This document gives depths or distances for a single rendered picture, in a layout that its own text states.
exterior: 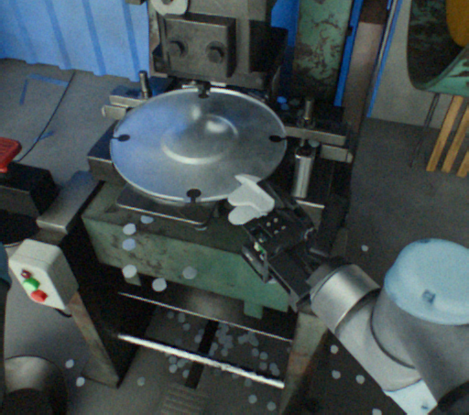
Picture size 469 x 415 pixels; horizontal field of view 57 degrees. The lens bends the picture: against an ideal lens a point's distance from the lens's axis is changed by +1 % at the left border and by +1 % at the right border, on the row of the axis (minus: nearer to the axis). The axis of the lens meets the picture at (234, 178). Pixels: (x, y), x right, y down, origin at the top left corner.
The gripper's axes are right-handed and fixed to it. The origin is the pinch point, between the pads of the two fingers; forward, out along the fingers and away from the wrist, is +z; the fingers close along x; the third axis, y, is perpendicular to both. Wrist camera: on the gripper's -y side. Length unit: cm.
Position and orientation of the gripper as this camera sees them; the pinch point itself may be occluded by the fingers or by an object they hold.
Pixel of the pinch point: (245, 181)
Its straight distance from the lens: 63.6
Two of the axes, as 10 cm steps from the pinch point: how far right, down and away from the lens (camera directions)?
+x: 0.0, 7.1, 7.0
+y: -8.2, 4.1, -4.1
